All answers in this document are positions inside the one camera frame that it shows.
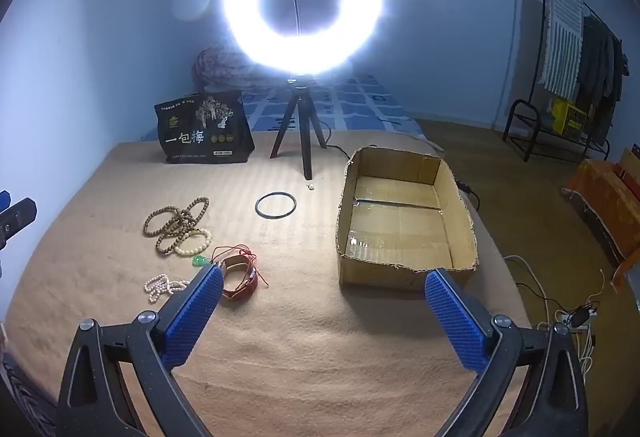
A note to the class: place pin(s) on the yellow box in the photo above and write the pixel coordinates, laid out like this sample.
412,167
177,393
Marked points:
570,117

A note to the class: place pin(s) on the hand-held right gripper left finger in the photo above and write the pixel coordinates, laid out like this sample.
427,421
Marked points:
192,312

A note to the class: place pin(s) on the orange cloth covered furniture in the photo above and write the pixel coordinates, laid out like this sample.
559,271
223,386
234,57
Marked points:
605,197

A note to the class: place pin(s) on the rolled patterned pillow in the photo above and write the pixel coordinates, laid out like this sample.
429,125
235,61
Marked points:
215,67

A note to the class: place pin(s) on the black metal clothes rack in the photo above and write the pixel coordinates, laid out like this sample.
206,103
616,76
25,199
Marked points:
520,122

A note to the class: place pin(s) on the striped hanging towel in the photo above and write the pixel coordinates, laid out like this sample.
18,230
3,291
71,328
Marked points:
562,42

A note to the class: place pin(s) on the thin black bangle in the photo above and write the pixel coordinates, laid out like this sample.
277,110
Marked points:
256,207

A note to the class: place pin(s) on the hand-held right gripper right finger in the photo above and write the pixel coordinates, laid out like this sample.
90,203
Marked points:
452,312

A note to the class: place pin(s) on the black tripod stand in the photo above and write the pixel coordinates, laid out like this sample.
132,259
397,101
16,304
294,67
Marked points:
302,137

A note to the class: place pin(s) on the white power strip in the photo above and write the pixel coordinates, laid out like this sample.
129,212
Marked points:
575,318

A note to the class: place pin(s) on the dark hanging clothes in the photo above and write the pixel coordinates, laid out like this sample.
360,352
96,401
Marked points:
597,67

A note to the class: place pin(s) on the black printed snack bag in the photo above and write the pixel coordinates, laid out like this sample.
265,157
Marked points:
205,137

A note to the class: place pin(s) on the cardboard box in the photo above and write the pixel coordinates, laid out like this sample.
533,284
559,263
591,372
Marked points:
400,227

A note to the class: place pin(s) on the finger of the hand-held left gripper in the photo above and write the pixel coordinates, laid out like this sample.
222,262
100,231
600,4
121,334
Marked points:
19,216

